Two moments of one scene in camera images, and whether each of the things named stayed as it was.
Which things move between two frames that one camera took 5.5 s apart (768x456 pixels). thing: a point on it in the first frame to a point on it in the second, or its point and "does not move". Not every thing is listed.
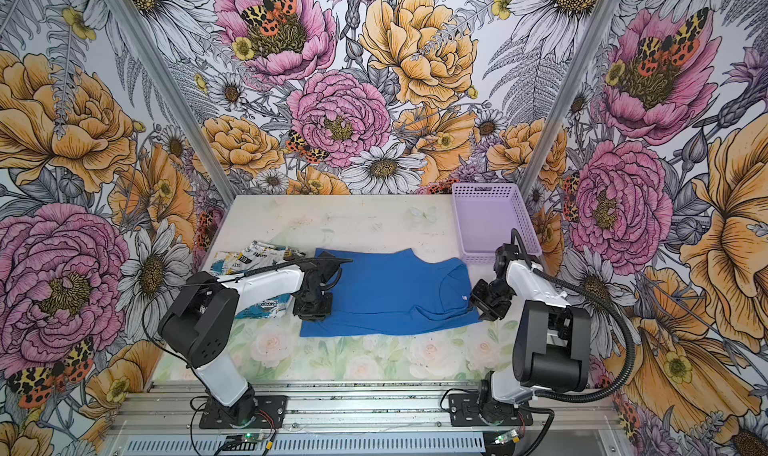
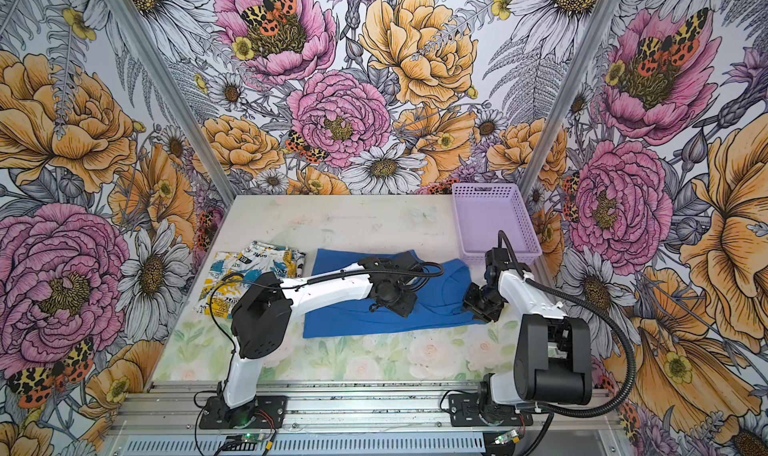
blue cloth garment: x=395 y=289 does not move
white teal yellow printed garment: x=251 y=257 does not move
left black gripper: x=324 y=310 to x=405 y=308
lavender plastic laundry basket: x=487 y=214 does not move
